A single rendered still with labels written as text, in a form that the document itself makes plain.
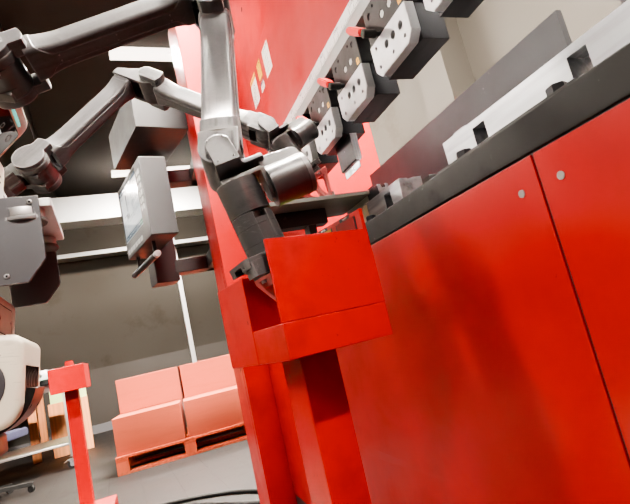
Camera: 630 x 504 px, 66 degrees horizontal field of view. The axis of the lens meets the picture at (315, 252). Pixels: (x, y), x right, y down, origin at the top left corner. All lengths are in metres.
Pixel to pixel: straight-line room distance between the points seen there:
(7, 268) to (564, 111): 0.89
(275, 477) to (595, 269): 1.68
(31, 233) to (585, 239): 0.88
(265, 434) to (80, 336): 6.20
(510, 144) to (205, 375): 3.96
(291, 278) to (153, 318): 7.49
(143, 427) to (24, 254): 3.17
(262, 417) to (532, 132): 1.64
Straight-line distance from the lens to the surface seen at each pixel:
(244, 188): 0.63
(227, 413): 4.08
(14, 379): 1.00
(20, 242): 1.01
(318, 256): 0.63
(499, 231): 0.67
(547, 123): 0.61
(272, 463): 2.07
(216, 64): 0.84
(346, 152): 1.35
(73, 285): 8.14
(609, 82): 0.56
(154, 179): 2.25
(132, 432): 4.09
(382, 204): 1.15
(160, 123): 2.41
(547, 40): 1.51
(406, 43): 1.02
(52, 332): 8.07
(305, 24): 1.50
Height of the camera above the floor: 0.68
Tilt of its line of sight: 9 degrees up
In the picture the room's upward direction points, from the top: 13 degrees counter-clockwise
